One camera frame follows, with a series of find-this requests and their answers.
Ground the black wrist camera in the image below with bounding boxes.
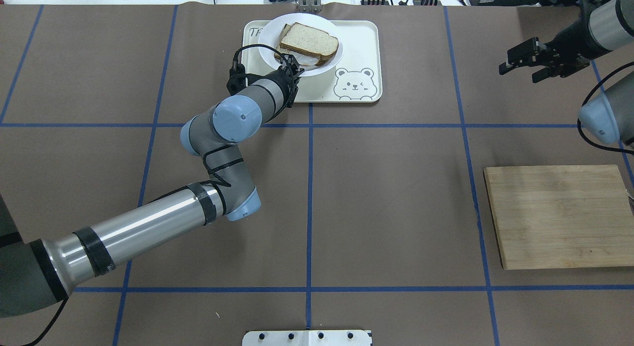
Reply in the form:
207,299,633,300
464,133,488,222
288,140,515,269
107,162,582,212
226,61,261,96

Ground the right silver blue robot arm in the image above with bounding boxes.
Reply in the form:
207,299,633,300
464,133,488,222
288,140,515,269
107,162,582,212
498,0,634,155

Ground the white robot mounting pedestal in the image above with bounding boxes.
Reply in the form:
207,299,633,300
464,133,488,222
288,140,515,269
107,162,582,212
242,330,373,346

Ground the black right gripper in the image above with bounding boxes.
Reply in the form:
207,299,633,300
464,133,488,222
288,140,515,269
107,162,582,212
499,36,589,84

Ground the plain bread slice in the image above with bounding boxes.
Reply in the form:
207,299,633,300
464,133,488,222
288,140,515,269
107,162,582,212
279,22,340,60

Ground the wooden cutting board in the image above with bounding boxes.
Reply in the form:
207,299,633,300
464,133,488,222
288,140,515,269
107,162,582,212
483,165,634,271

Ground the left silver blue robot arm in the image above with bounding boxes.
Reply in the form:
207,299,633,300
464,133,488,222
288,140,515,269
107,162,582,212
0,53,304,318

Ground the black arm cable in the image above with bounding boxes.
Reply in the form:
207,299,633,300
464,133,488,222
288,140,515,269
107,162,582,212
149,45,293,203

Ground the white round plate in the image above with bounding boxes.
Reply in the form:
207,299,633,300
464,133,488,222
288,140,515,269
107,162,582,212
257,12,344,77

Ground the cream bear tray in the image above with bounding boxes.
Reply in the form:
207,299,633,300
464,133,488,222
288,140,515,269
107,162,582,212
243,12,383,104

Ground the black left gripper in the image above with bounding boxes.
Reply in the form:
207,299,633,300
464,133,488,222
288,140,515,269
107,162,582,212
275,53,304,109

